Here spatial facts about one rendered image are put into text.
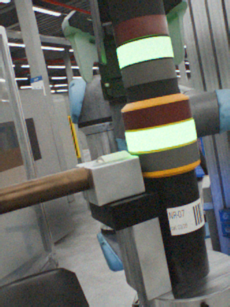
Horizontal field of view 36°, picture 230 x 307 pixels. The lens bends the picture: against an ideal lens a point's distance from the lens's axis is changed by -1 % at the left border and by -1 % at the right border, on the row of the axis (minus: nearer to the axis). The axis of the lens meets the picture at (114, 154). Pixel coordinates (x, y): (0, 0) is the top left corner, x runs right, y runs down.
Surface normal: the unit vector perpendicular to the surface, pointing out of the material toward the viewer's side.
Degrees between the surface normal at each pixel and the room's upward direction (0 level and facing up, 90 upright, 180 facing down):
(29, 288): 35
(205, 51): 90
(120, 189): 90
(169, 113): 90
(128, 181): 90
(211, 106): 68
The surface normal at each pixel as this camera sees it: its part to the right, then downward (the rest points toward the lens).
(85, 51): 0.94, -0.08
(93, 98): 0.15, 0.10
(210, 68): -0.26, 0.16
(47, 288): 0.22, -0.83
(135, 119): -0.63, 0.22
